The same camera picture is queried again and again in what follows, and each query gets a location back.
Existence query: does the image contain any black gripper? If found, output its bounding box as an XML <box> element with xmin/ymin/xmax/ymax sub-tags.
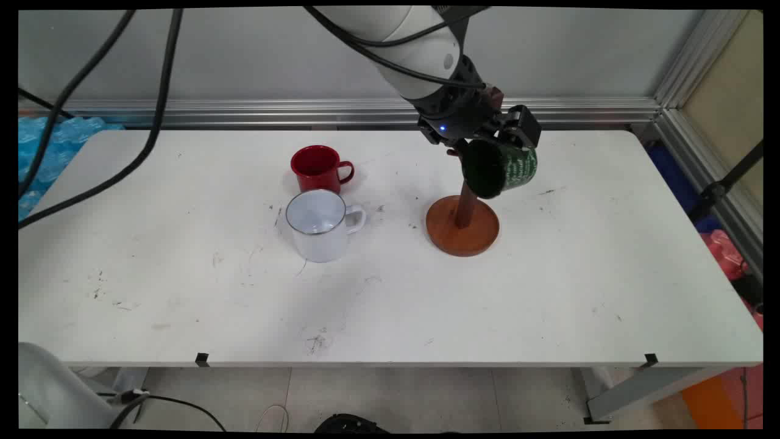
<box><xmin>416</xmin><ymin>82</ymin><xmax>542</xmax><ymax>150</ymax></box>

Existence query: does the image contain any green enamel mug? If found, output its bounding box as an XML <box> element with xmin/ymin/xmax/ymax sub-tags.
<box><xmin>461</xmin><ymin>139</ymin><xmax>538</xmax><ymax>200</ymax></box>

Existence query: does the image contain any grey white robot base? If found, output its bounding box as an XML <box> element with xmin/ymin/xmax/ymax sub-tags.
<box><xmin>18</xmin><ymin>341</ymin><xmax>147</xmax><ymax>430</ymax></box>

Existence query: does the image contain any brown wooden mug tree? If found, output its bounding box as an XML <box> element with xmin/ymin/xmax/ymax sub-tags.
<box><xmin>426</xmin><ymin>85</ymin><xmax>505</xmax><ymax>257</ymax></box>

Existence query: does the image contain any blue plastic bag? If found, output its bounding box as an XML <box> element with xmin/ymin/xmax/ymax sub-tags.
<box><xmin>646</xmin><ymin>143</ymin><xmax>721</xmax><ymax>234</ymax></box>

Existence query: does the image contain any black tripod leg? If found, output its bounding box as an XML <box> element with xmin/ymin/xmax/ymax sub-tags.
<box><xmin>689</xmin><ymin>140</ymin><xmax>764</xmax><ymax>223</ymax></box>

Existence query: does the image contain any red enamel mug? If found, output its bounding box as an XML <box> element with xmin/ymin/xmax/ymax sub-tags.
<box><xmin>290</xmin><ymin>145</ymin><xmax>355</xmax><ymax>195</ymax></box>

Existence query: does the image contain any white enamel mug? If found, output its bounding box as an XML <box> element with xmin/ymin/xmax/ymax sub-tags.
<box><xmin>285</xmin><ymin>189</ymin><xmax>367</xmax><ymax>263</ymax></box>

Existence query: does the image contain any red plastic bag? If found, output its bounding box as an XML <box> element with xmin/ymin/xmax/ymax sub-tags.
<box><xmin>700</xmin><ymin>229</ymin><xmax>764</xmax><ymax>331</ymax></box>

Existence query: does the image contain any grey table leg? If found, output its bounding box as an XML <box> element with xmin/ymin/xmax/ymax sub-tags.
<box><xmin>573</xmin><ymin>366</ymin><xmax>732</xmax><ymax>425</ymax></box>

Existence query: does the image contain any orange box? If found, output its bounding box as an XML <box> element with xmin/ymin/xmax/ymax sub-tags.
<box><xmin>680</xmin><ymin>365</ymin><xmax>764</xmax><ymax>430</ymax></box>

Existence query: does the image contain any black object on floor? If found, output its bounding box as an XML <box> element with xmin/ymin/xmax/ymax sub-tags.
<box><xmin>313</xmin><ymin>413</ymin><xmax>391</xmax><ymax>434</ymax></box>

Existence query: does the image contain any blue bubble wrap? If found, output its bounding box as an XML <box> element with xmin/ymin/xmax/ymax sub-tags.
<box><xmin>18</xmin><ymin>116</ymin><xmax>126</xmax><ymax>223</ymax></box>

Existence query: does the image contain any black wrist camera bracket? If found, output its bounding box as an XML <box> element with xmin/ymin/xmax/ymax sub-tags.
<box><xmin>431</xmin><ymin>6</ymin><xmax>489</xmax><ymax>55</ymax></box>

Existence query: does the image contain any black camera cable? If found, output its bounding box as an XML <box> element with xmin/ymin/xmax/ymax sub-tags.
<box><xmin>303</xmin><ymin>6</ymin><xmax>488</xmax><ymax>48</ymax></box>

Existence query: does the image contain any upright aluminium frame post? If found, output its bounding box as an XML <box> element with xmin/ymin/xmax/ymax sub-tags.
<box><xmin>654</xmin><ymin>9</ymin><xmax>749</xmax><ymax>110</ymax></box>

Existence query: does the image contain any aluminium side frame rail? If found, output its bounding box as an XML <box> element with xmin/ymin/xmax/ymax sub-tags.
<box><xmin>657</xmin><ymin>109</ymin><xmax>764</xmax><ymax>282</ymax></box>

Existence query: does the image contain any horizontal aluminium frame rail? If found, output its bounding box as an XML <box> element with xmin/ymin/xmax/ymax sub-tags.
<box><xmin>18</xmin><ymin>98</ymin><xmax>662</xmax><ymax>130</ymax></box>

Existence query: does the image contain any thick black hanging cable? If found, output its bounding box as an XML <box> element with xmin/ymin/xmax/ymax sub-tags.
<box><xmin>18</xmin><ymin>9</ymin><xmax>185</xmax><ymax>230</ymax></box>

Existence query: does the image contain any white cord loop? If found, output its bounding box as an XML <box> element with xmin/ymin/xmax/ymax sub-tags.
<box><xmin>255</xmin><ymin>404</ymin><xmax>291</xmax><ymax>432</ymax></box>

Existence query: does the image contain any black floor cable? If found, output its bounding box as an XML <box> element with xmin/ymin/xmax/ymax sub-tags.
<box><xmin>110</xmin><ymin>390</ymin><xmax>227</xmax><ymax>431</ymax></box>

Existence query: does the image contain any thin black hanging cable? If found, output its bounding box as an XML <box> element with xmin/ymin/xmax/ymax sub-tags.
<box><xmin>18</xmin><ymin>9</ymin><xmax>137</xmax><ymax>199</ymax></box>

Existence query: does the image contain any black background cable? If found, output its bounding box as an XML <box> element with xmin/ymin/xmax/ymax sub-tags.
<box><xmin>18</xmin><ymin>87</ymin><xmax>75</xmax><ymax>119</ymax></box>

